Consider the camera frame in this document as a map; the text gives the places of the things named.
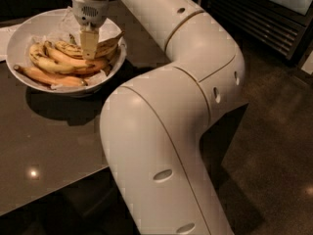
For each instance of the dark slatted vent cabinet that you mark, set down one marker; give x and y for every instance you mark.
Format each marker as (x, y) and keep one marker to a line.
(284, 25)

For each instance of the white paper sheet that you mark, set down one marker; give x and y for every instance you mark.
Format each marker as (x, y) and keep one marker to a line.
(5, 36)

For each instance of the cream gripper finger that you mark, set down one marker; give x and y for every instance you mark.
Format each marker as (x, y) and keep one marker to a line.
(89, 42)

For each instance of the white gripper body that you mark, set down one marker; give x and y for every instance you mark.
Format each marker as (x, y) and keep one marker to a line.
(89, 13)

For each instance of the bottom yellow banana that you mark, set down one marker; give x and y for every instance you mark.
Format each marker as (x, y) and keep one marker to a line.
(42, 76)

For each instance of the spotted yellow banana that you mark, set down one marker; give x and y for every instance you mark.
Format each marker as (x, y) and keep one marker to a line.
(103, 48)
(53, 60)

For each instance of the white ceramic bowl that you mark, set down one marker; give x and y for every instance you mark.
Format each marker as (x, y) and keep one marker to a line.
(53, 26)

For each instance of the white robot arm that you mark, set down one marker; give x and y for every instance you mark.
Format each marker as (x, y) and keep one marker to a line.
(151, 125)

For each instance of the middle yellow banana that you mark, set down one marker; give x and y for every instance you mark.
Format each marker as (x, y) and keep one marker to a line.
(99, 64)

